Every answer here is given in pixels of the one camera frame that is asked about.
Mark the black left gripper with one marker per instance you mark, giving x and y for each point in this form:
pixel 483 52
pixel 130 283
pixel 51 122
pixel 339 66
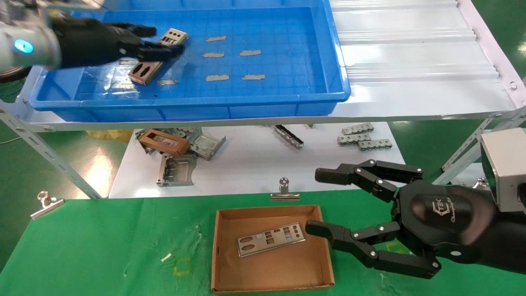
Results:
pixel 86 43

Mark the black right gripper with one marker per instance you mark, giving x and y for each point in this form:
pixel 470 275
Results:
pixel 444 213

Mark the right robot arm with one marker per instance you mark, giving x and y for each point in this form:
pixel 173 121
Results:
pixel 509 242

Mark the brown cardboard box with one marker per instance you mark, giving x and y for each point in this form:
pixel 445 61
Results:
pixel 271 275

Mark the blue plastic tray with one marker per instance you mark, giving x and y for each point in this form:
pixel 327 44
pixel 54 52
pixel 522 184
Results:
pixel 267 98

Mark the grey tape piece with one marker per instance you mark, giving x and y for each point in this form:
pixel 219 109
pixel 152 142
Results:
pixel 168 82
pixel 127 62
pixel 123 86
pixel 254 77
pixel 218 77

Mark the yellow plastic bag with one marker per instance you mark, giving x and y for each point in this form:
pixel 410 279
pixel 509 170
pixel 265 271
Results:
pixel 109 135

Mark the black chrome strip part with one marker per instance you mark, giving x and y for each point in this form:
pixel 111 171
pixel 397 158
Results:
pixel 289 136

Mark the perforated metal angle strut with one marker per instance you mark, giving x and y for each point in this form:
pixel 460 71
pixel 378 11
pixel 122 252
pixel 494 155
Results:
pixel 464 156
pixel 37 144

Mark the white flat board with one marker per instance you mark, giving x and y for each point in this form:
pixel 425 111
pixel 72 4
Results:
pixel 246 164

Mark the white corrugated shelf board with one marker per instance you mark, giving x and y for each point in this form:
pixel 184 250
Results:
pixel 411 61

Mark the white paper scrap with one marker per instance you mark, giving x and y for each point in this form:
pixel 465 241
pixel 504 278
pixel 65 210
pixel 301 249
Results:
pixel 166 257

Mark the green table cloth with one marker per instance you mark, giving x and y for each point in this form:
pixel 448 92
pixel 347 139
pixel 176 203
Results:
pixel 102 246

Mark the small grey slotted bracket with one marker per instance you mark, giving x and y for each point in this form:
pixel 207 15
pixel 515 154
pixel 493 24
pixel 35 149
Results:
pixel 357 129
pixel 353 139
pixel 374 144

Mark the brown rectangular frame part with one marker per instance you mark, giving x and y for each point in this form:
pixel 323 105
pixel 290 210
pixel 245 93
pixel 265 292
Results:
pixel 181 147

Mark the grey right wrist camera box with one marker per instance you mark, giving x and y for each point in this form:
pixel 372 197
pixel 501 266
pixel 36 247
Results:
pixel 503 168

